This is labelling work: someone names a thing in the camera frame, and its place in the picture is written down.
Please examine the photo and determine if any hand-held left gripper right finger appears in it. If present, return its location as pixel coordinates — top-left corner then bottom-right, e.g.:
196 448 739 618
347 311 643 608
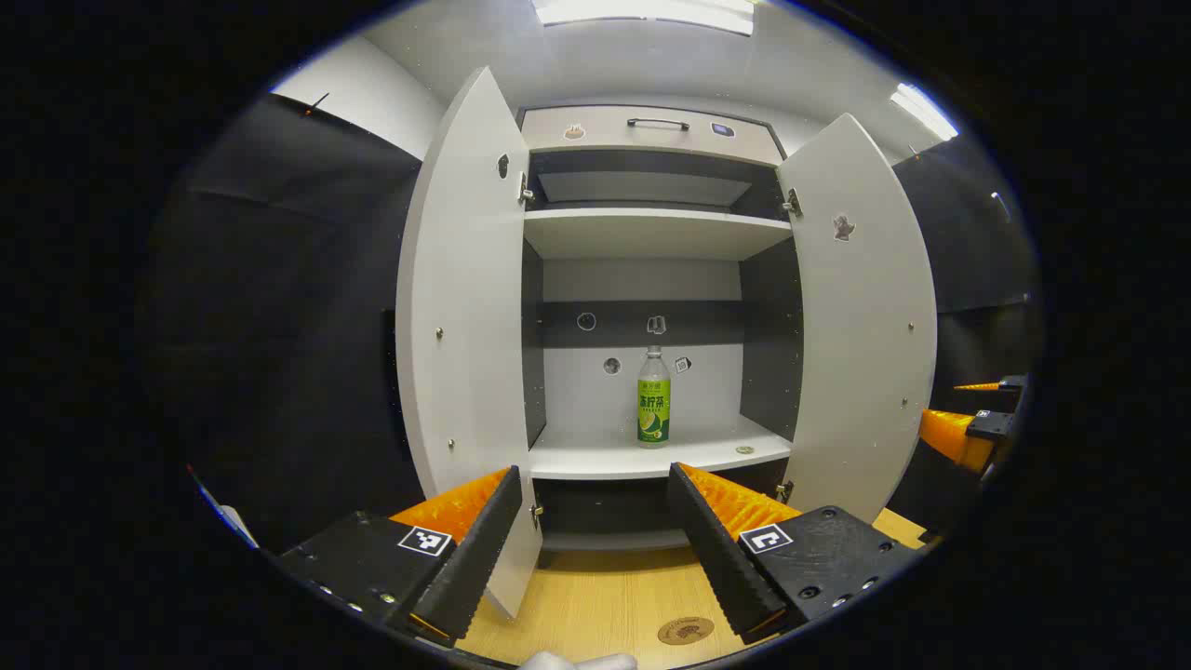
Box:
667 462 922 645

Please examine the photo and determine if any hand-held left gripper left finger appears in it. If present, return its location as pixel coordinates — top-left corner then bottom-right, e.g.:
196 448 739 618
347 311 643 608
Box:
279 465 524 650

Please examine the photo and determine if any round wooden coaster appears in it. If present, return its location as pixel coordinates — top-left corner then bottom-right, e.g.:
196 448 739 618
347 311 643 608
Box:
657 616 716 647

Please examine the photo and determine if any white cabinet door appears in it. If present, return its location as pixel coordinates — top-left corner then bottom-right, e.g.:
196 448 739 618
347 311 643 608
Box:
775 113 938 524
395 65 545 622

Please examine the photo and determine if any green label bottle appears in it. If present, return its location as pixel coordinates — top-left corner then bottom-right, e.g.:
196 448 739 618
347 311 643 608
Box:
636 345 673 449

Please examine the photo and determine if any white cabinet drawer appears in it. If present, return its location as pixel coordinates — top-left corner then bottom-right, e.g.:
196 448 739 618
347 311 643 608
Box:
519 105 787 168

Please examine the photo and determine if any white plastic object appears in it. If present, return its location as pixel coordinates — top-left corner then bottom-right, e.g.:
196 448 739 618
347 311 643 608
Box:
184 462 260 550

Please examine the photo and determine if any ceiling light panel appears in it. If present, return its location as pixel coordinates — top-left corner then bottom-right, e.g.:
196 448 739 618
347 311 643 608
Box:
889 82 960 142
532 0 756 36

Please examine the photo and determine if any black backdrop cloth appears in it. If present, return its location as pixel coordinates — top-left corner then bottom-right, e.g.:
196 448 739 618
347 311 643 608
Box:
140 91 1043 555

